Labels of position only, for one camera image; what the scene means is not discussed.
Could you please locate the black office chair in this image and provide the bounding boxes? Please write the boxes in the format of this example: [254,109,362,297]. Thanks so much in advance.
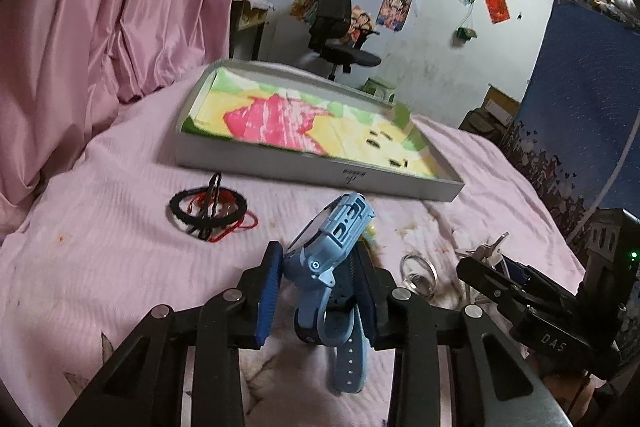
[308,0,382,81]

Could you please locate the silver keys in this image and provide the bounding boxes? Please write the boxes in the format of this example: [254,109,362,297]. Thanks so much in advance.
[457,232,509,268]

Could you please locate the pink satin curtain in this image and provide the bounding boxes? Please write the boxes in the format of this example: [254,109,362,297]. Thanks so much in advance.
[1,0,231,234]

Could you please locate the blue starry wardrobe cover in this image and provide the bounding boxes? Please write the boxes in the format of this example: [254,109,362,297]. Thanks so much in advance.
[501,0,639,251]

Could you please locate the colourful cartoon towel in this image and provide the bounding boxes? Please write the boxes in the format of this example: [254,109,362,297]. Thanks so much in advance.
[181,67,437,179]

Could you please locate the black and red hair ties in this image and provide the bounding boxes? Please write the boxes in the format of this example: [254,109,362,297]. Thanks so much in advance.
[168,171,260,244]

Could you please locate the blue smart watch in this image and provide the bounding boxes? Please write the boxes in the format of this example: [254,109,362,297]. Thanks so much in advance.
[284,192,375,393]

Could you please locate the pink floral bed sheet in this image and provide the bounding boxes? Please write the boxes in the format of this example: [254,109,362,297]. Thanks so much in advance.
[1,69,582,426]

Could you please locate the grey shallow cardboard box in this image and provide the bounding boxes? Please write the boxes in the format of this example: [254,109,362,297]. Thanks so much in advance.
[175,60,464,202]

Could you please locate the red paper on wall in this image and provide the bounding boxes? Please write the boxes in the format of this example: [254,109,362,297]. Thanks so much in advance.
[484,0,511,24]

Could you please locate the wooden desk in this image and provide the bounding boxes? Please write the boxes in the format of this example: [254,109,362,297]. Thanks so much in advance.
[229,0,274,61]

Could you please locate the anime poster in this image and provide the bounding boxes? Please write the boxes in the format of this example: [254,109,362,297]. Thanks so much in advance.
[375,0,412,32]

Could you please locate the green plastic stool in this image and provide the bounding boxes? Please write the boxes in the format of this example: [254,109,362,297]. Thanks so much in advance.
[361,76,396,103]

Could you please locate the silver metal ring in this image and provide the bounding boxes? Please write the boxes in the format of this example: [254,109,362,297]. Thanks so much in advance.
[399,252,440,298]

